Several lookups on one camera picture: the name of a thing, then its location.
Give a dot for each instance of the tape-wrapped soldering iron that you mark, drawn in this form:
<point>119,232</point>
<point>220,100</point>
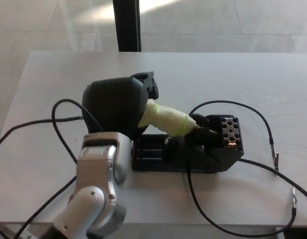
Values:
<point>168,117</point>

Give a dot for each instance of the black soldering iron base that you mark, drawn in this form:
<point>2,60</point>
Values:
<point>218,159</point>

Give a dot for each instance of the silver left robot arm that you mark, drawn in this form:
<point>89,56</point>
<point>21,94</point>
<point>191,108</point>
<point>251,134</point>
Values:
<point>96,169</point>

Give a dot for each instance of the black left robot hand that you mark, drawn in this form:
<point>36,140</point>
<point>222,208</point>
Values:
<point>113,107</point>

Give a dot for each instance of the black vertical pillar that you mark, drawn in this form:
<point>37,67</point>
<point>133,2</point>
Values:
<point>127,25</point>

